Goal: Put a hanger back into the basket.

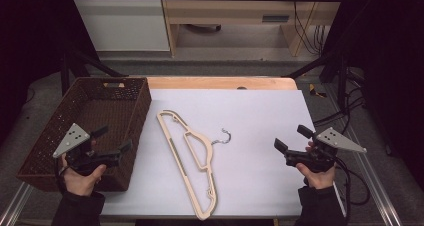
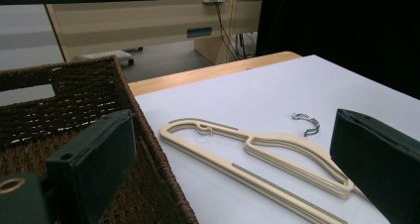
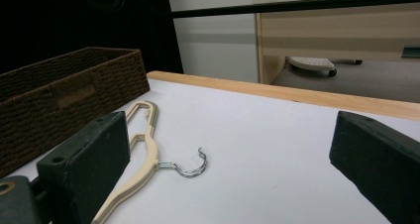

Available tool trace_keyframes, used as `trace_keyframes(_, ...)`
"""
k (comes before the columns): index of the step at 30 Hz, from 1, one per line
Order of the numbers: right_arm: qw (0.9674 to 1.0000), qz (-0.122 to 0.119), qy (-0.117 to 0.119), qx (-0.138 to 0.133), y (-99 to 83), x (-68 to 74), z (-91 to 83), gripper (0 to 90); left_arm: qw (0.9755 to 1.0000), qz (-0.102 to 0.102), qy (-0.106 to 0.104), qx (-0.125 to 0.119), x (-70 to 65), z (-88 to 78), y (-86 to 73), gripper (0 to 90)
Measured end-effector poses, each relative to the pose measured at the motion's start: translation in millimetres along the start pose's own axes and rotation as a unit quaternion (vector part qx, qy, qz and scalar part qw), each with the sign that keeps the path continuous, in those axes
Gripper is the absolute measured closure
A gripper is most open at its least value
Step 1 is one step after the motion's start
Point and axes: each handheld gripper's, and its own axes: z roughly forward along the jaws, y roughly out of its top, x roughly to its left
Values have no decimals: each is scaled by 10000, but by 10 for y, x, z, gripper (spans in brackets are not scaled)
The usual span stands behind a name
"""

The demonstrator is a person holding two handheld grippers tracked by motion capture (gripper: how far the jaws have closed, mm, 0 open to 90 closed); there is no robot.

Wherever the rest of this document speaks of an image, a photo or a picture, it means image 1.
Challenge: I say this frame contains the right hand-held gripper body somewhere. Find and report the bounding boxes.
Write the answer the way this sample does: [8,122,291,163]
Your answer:
[283,126,368,174]

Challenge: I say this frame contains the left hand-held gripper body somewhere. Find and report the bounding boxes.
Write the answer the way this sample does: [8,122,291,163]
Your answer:
[52,122,122,176]

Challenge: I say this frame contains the brown woven basket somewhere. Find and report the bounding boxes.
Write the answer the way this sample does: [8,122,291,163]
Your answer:
[16,76,153,193]

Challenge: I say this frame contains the beige clothes hanger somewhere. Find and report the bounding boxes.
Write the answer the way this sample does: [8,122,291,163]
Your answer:
[156,109,232,221]

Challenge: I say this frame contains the person's right hand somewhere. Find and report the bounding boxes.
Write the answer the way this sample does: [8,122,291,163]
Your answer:
[295,141,337,191]

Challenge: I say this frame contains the person's left hand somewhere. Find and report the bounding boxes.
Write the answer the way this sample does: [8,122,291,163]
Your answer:
[59,155,108,197]

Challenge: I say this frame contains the white table sheet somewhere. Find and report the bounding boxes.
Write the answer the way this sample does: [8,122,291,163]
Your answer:
[99,88,316,219]

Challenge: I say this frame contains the yellow and black clamp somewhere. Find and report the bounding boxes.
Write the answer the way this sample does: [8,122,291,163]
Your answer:
[307,83,328,99]

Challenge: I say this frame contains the black metal stand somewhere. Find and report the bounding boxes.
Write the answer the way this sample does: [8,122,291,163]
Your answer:
[59,44,129,95]
[282,49,351,111]

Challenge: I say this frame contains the black curtain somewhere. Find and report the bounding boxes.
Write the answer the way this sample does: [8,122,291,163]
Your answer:
[0,0,101,145]
[321,0,424,190]

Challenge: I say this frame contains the white cabinet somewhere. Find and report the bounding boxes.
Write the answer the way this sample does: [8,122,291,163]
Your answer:
[67,0,171,52]

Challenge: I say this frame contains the light wooden desk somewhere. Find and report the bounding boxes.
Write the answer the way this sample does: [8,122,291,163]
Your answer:
[159,0,348,58]

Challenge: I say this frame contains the black floor cables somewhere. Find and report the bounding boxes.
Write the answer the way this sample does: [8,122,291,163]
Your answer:
[312,67,368,129]

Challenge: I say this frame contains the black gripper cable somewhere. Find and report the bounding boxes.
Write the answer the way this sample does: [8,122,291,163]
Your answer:
[54,158,72,194]
[334,156,372,226]

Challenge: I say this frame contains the aluminium rail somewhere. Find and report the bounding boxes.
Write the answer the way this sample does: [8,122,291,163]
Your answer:
[323,84,405,226]
[0,181,35,226]

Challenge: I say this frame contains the bundle of black wall cables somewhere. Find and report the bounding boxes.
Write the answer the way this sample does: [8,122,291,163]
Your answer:
[289,0,326,56]

